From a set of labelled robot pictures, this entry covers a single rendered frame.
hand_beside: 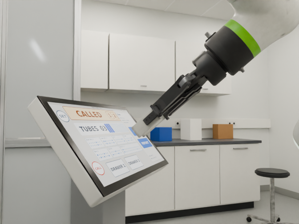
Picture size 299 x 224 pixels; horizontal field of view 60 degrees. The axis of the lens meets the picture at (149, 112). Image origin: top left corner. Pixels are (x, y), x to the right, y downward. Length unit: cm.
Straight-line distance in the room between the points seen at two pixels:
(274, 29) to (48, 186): 135
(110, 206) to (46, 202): 76
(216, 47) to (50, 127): 43
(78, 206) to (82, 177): 27
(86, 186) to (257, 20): 50
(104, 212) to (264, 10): 68
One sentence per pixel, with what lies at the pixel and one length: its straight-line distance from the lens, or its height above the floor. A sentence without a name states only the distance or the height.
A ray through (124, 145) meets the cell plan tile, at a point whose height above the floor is 105.
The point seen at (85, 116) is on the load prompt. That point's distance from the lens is 81.
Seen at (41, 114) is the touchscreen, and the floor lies 115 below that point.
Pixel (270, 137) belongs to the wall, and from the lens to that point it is 483.
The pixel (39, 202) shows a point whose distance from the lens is 160.
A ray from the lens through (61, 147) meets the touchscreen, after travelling 67.
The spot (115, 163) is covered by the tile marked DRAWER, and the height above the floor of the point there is 101.
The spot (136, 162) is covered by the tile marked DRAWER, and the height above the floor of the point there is 100.
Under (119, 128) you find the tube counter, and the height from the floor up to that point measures 111.
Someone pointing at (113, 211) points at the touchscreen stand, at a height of 84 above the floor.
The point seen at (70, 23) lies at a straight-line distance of 164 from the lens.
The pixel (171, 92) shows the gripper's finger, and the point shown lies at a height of 119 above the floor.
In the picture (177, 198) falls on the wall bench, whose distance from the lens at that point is 322.
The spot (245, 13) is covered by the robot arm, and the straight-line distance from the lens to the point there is 56.
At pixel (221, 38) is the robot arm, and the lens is 55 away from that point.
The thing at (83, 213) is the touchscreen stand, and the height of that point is 85.
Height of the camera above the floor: 113
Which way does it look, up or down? 3 degrees up
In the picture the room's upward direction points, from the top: straight up
